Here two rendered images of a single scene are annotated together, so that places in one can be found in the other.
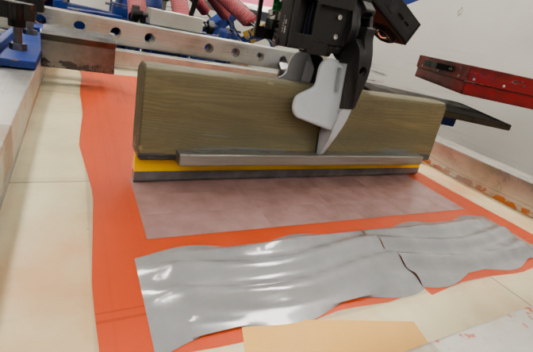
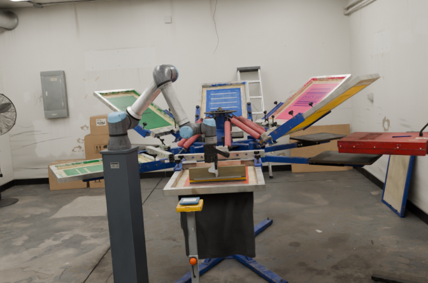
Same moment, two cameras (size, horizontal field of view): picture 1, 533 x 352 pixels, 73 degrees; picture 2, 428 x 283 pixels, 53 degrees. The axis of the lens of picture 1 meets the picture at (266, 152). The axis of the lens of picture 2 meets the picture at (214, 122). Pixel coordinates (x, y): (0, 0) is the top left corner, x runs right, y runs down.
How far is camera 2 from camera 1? 2.45 m
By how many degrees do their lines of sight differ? 36
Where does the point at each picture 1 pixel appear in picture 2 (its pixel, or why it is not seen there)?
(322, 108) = (213, 169)
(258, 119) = (204, 173)
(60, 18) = (188, 157)
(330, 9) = (209, 157)
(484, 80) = (344, 145)
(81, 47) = (189, 164)
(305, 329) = not seen: hidden behind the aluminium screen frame
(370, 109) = (225, 168)
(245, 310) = not seen: hidden behind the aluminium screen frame
